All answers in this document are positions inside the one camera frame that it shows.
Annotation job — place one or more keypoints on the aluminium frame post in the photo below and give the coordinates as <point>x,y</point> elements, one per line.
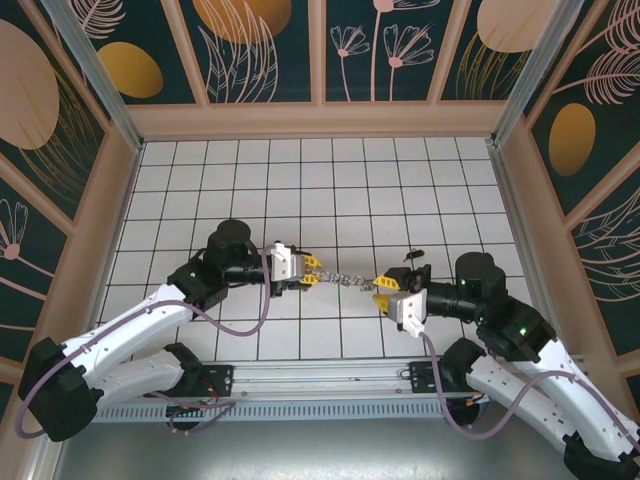
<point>530,75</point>
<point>100,85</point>

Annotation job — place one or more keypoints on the wall panel with flower outlines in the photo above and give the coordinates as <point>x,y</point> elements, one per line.
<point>390,50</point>

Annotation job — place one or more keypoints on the wall panel feather and oval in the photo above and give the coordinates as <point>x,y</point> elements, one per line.
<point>572,140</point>

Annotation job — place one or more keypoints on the wall panel with peach circle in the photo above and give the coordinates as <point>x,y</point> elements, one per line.
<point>500,25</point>

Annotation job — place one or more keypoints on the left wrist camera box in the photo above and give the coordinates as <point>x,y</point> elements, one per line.
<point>282,262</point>

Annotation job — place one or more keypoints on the wall panel with single flower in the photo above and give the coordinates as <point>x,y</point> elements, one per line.
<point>25,280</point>

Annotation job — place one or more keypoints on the wall panel with large peach disc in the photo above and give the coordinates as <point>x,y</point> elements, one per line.
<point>30,90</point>

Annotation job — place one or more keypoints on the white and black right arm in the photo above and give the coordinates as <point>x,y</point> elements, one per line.
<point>550,400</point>

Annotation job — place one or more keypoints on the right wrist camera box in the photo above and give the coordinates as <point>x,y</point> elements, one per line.
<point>410,310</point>

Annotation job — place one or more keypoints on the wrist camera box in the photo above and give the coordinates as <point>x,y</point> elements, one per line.
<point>410,310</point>
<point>282,262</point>

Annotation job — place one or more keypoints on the wall panel with leaf outlines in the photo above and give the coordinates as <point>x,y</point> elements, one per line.
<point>240,30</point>

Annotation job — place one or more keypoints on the wall panel with orange oval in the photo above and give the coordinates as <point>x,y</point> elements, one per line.
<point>130,70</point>

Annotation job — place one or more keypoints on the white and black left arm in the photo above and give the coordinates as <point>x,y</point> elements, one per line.
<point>140,320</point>

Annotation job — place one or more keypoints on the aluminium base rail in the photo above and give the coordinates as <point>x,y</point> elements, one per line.
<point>325,372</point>

